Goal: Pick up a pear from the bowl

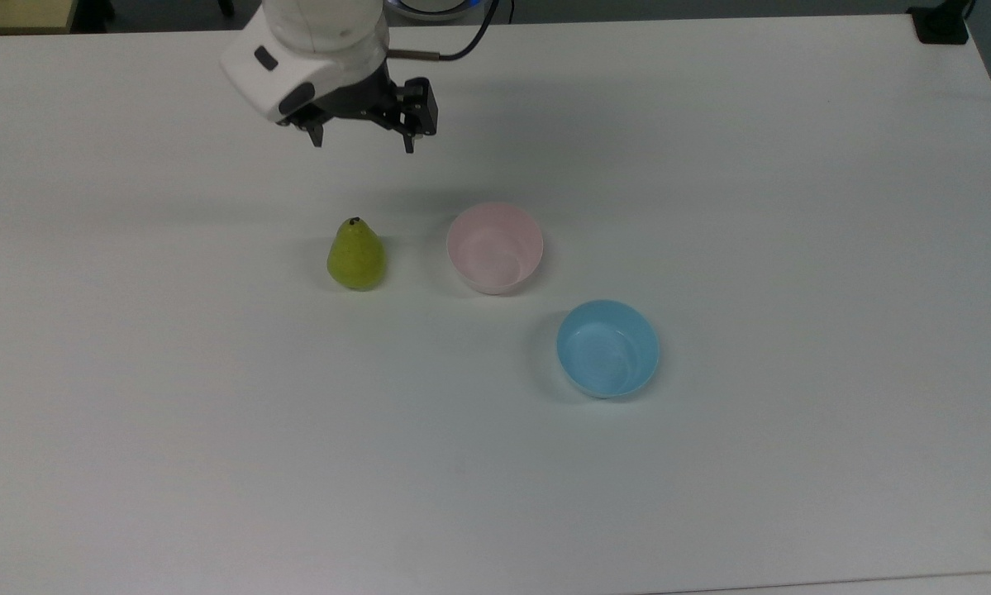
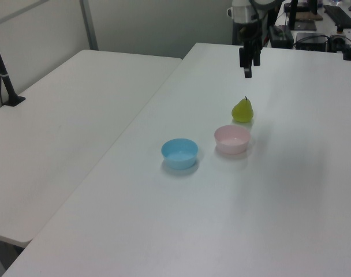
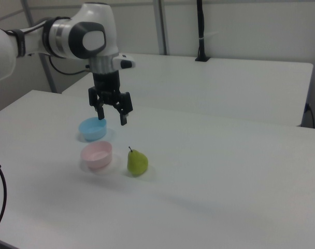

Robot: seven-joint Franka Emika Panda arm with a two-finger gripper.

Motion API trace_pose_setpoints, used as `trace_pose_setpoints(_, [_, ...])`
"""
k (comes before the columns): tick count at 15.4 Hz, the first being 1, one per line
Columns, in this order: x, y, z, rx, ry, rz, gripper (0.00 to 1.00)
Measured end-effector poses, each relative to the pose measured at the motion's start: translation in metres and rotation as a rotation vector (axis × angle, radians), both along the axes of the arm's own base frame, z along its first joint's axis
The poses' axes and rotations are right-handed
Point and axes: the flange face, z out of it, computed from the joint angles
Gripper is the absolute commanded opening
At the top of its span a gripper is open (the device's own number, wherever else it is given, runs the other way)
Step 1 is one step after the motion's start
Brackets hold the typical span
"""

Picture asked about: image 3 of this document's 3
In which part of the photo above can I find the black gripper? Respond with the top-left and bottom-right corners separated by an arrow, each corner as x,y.
88,72 -> 134,127

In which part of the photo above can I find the green pear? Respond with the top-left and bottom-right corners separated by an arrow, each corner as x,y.
127,146 -> 149,178

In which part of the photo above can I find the blue plastic bowl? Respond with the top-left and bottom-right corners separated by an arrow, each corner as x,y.
78,116 -> 108,142

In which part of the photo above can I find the pink plastic bowl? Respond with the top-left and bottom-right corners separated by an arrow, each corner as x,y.
80,141 -> 113,172

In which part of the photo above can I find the black pole with clamp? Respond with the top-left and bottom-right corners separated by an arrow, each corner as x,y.
194,0 -> 211,63

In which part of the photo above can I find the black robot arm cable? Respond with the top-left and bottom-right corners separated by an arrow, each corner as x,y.
48,54 -> 90,75

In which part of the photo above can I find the thin black wall cable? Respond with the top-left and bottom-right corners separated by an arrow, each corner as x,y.
304,102 -> 315,129

